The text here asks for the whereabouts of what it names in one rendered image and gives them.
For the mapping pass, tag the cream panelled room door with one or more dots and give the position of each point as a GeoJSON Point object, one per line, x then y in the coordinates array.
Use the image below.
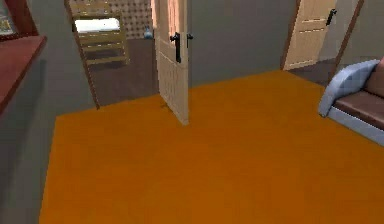
{"type": "Point", "coordinates": [173, 76]}

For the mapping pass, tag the small black door knob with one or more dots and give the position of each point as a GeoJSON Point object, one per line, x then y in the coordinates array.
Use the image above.
{"type": "Point", "coordinates": [189, 36]}

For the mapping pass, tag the small blue vase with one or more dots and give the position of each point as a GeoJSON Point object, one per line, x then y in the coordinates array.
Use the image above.
{"type": "Point", "coordinates": [148, 33]}

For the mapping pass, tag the yellow wooden shelf unit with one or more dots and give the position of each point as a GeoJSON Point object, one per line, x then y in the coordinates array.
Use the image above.
{"type": "Point", "coordinates": [100, 40]}

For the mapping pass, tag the light wooden room door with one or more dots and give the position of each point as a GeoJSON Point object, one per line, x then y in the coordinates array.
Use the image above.
{"type": "Point", "coordinates": [308, 36]}

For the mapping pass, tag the blue sofa with brown cushions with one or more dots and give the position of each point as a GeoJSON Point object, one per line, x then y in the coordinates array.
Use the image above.
{"type": "Point", "coordinates": [356, 100]}

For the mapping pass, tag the reddish brown wooden table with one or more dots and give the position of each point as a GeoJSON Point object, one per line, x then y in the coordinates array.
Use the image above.
{"type": "Point", "coordinates": [15, 63]}

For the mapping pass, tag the brown framed picture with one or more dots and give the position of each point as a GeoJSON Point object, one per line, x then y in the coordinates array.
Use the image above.
{"type": "Point", "coordinates": [13, 16]}

